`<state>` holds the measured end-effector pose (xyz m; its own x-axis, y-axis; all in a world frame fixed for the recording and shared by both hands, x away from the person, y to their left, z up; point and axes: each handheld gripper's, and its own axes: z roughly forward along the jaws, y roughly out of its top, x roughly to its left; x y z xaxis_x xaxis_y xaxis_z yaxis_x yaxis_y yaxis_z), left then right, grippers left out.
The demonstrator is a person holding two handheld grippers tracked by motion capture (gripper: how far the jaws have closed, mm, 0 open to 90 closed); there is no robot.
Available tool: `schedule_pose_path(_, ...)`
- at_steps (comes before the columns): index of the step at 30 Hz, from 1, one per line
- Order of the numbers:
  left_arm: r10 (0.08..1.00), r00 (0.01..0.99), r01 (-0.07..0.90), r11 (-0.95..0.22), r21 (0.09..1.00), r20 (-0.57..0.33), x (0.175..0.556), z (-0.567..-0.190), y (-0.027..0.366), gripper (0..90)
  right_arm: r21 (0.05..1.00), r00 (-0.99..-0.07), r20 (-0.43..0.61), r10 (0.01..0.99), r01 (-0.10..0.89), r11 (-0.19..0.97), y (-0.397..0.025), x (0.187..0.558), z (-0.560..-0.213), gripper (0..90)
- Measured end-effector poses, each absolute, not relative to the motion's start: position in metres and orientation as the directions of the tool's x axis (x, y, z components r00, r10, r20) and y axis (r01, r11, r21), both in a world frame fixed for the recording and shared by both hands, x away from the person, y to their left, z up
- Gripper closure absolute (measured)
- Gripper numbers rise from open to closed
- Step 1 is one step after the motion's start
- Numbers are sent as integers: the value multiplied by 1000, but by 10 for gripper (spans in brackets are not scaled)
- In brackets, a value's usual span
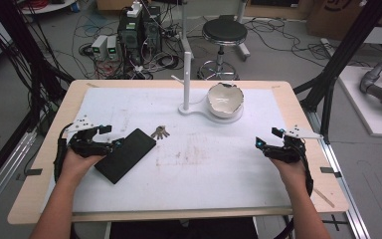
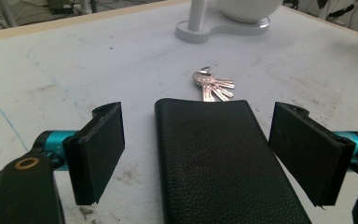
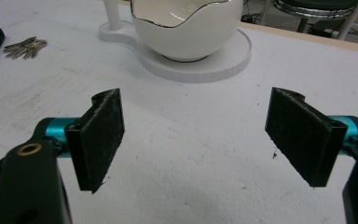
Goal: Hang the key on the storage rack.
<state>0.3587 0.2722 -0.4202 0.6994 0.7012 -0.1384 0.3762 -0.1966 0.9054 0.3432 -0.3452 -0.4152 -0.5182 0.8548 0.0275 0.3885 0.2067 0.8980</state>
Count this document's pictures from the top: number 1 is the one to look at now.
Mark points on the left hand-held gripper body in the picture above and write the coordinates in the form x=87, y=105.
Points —
x=85, y=146

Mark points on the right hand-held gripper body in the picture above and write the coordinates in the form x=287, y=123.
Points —
x=288, y=152

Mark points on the black rectangular pouch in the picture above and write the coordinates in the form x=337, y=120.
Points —
x=126, y=157

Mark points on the person's right hand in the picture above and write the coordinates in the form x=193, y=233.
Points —
x=293, y=174

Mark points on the person's left hand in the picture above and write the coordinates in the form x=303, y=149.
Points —
x=76, y=167

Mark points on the bunch of keys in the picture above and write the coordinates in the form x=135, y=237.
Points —
x=160, y=132

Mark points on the black tape strip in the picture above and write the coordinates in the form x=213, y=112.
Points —
x=330, y=171
x=33, y=172

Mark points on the white jagged-edge bowl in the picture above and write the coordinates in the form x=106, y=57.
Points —
x=225, y=99

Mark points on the white table mat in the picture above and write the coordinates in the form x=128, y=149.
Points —
x=192, y=179

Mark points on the grey power supply unit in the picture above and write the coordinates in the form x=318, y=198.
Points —
x=112, y=46
x=99, y=46

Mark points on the white floor board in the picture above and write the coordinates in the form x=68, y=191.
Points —
x=361, y=109

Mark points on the white stand with round base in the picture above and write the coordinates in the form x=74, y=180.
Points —
x=186, y=83

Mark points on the black computer tower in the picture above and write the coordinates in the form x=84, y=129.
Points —
x=152, y=30
x=131, y=36

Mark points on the person's dark lap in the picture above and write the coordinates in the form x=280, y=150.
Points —
x=182, y=230

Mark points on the black round stool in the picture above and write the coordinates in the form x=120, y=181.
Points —
x=224, y=33

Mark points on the white power strip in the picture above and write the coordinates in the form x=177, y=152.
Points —
x=134, y=9

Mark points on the cardboard box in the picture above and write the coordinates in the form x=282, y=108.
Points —
x=338, y=16

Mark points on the aluminium rail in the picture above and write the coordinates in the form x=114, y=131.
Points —
x=3, y=172
x=341, y=186

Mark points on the black metal frame strut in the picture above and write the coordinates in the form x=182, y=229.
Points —
x=23, y=49
x=348, y=49

